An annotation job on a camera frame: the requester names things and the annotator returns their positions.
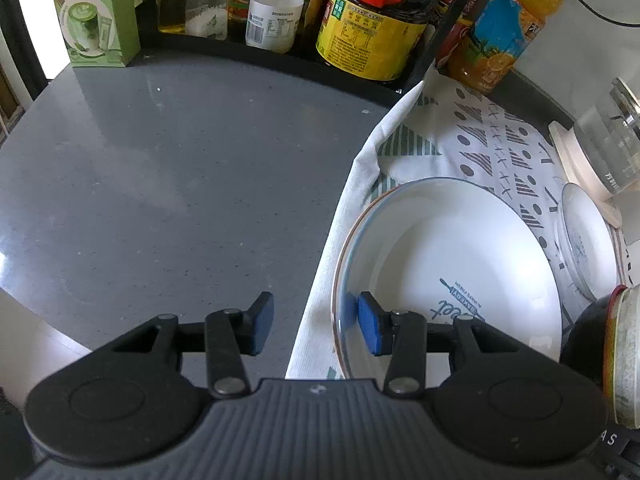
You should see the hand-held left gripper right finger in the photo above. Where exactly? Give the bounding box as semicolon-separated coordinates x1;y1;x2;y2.
355;291;545;401

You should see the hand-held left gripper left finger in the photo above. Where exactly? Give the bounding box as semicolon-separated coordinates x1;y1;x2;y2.
92;291;275;401

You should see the large white bowl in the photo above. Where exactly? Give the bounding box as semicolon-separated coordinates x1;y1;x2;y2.
611;287;640;430

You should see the white plate with lined rim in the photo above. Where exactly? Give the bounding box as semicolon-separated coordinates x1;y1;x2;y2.
332;176;563;381

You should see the red and black bowl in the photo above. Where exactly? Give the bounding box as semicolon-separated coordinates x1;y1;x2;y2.
559;285;628;396

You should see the white plate with blue print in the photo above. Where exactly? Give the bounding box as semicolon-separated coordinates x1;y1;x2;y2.
554;182;621;301

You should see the patterned fringed table cloth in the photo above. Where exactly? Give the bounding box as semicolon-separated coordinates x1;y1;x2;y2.
285;80;627;381

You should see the black metal rack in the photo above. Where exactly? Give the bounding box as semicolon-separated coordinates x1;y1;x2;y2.
136;0;483;108

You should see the cream kettle base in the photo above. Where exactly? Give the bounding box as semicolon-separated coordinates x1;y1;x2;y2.
548;120;624;226

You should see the red soda can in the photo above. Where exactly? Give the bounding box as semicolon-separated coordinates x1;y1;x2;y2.
434;10;475;75

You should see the glass electric kettle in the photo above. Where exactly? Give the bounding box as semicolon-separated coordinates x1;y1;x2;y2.
572;77;640;197

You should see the yellow label cooking oil bottle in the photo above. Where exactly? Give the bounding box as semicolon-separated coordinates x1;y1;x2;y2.
314;0;437;84

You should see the white label bottle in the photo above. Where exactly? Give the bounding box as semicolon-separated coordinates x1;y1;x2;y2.
245;0;306;55

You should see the clear glass jar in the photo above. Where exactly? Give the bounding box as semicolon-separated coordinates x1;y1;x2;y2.
184;0;232;41

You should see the orange juice bottle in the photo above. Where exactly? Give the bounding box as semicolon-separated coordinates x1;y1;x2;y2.
447;0;567;96

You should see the green carton box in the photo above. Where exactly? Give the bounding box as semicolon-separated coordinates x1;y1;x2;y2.
47;0;142;69

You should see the black power cable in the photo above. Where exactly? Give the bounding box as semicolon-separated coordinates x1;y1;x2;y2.
564;0;640;29

